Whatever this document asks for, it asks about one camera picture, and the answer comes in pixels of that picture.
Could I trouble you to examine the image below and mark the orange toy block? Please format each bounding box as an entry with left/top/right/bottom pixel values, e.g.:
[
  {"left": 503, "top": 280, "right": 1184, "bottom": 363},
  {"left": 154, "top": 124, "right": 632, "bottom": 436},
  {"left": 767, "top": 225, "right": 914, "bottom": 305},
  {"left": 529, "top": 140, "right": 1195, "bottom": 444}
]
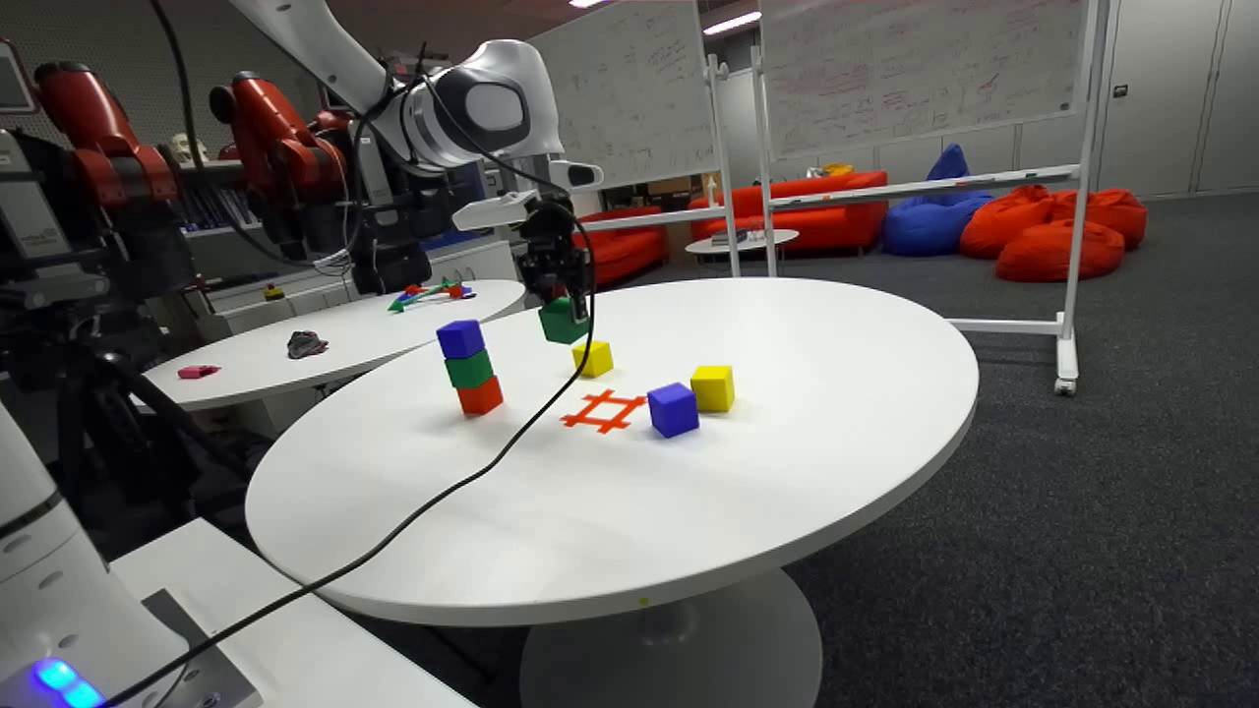
[{"left": 452, "top": 372, "right": 507, "bottom": 419}]

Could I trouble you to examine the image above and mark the ceiling light strip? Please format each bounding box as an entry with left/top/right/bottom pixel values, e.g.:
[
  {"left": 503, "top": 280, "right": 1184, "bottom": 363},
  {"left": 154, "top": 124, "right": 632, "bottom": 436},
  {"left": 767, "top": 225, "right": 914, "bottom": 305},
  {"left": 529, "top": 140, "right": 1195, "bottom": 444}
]
[{"left": 698, "top": 7, "right": 767, "bottom": 38}]

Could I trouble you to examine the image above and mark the orange tape grid mark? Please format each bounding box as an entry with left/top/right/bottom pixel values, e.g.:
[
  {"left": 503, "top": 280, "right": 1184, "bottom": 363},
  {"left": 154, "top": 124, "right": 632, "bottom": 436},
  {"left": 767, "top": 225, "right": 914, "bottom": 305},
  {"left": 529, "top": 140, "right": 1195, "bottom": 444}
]
[{"left": 558, "top": 386, "right": 647, "bottom": 436}]

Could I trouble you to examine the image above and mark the white base unit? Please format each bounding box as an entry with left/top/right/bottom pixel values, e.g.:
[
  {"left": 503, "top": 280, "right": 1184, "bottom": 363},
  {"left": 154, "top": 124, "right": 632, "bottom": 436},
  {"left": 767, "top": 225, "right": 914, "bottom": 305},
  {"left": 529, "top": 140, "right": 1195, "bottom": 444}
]
[{"left": 0, "top": 398, "right": 481, "bottom": 708}]

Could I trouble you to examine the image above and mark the small white round table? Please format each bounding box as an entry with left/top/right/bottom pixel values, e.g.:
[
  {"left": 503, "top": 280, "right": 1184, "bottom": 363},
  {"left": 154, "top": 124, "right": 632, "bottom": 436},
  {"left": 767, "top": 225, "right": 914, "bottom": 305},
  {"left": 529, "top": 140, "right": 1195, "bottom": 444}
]
[{"left": 679, "top": 225, "right": 803, "bottom": 259}]

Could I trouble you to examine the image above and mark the small whiteboard on stand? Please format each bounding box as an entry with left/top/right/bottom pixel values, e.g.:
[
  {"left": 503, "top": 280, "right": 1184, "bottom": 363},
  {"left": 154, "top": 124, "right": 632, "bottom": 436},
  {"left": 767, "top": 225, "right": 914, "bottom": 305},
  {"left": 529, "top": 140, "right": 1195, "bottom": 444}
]
[{"left": 528, "top": 0, "right": 748, "bottom": 304}]

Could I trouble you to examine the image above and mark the yellow toy block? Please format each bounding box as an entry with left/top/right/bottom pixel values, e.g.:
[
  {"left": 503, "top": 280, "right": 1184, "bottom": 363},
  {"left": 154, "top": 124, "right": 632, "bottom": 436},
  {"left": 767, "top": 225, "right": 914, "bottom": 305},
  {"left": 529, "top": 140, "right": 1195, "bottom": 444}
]
[
  {"left": 566, "top": 334, "right": 616, "bottom": 381},
  {"left": 688, "top": 356, "right": 739, "bottom": 415}
]

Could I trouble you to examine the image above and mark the red beanbag sofa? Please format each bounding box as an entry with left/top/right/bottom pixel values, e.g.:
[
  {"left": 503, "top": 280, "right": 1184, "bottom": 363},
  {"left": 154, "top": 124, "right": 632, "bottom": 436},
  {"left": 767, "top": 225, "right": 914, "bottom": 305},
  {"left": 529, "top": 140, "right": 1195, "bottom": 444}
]
[
  {"left": 725, "top": 166, "right": 895, "bottom": 259},
  {"left": 575, "top": 209, "right": 672, "bottom": 293}
]

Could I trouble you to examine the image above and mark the blue toy block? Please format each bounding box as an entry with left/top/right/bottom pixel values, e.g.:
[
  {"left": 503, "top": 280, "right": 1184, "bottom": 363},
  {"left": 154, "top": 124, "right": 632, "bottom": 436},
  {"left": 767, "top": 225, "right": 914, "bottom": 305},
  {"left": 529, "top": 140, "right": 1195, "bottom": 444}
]
[
  {"left": 432, "top": 313, "right": 487, "bottom": 367},
  {"left": 643, "top": 377, "right": 704, "bottom": 439}
]

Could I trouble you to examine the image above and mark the white round side table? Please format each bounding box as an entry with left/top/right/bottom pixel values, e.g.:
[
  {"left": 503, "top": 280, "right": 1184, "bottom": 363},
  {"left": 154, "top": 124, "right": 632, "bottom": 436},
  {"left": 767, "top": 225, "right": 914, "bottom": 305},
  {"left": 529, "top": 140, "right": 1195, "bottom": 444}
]
[{"left": 141, "top": 275, "right": 529, "bottom": 415}]

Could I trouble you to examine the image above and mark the large whiteboard on stand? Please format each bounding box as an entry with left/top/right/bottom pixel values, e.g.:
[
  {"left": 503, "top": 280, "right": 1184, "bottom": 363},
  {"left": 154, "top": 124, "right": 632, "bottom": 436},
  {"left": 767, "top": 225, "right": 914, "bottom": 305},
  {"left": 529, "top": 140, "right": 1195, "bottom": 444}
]
[{"left": 751, "top": 0, "right": 1125, "bottom": 398}]

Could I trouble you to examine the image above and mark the small white figurine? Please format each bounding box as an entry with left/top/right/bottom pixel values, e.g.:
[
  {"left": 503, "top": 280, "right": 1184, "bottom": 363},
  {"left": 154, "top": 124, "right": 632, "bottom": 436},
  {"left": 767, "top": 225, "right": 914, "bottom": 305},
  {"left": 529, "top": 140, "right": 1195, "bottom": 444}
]
[{"left": 166, "top": 131, "right": 207, "bottom": 174}]

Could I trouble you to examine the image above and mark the blue beanbag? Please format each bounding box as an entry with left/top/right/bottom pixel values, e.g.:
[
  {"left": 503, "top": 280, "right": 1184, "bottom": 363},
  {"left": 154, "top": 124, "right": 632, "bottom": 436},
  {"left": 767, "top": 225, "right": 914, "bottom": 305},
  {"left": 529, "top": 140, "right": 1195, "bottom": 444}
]
[{"left": 877, "top": 140, "right": 995, "bottom": 259}]

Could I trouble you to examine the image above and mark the gray lump object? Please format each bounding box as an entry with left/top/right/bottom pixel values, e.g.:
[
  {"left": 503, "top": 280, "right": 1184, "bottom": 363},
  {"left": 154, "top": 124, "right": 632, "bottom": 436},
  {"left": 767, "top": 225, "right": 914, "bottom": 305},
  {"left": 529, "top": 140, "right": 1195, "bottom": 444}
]
[{"left": 281, "top": 326, "right": 334, "bottom": 367}]

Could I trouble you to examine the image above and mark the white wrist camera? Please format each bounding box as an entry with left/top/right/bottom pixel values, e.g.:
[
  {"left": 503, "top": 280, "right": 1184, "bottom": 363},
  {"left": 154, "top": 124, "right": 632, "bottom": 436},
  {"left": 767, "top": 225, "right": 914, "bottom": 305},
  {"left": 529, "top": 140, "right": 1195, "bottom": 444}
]
[{"left": 448, "top": 190, "right": 544, "bottom": 241}]

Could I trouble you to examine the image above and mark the orange beanbag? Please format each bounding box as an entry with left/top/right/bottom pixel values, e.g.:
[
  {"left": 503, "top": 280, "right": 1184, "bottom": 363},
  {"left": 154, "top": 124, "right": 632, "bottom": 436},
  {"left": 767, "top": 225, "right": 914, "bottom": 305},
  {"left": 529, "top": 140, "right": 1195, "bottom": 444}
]
[
  {"left": 961, "top": 179, "right": 1055, "bottom": 263},
  {"left": 1085, "top": 186, "right": 1152, "bottom": 254},
  {"left": 992, "top": 213, "right": 1134, "bottom": 288}
]

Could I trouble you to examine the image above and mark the white table pedestal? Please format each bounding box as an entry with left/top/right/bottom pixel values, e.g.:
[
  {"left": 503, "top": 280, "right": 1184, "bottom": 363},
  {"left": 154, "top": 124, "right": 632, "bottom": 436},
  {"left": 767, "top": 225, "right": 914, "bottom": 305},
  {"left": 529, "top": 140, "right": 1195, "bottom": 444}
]
[{"left": 515, "top": 561, "right": 830, "bottom": 708}]

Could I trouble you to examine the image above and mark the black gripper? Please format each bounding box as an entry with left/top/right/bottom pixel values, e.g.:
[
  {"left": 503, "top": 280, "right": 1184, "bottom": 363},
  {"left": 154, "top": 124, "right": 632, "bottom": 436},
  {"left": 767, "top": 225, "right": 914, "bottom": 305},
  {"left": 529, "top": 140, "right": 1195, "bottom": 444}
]
[{"left": 512, "top": 199, "right": 599, "bottom": 326}]

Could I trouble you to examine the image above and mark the green toy block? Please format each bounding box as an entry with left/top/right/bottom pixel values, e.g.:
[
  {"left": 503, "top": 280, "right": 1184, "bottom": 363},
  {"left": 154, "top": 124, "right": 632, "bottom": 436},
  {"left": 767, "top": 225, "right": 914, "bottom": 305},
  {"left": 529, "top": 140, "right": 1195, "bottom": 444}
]
[
  {"left": 439, "top": 351, "right": 494, "bottom": 394},
  {"left": 536, "top": 293, "right": 590, "bottom": 351}
]

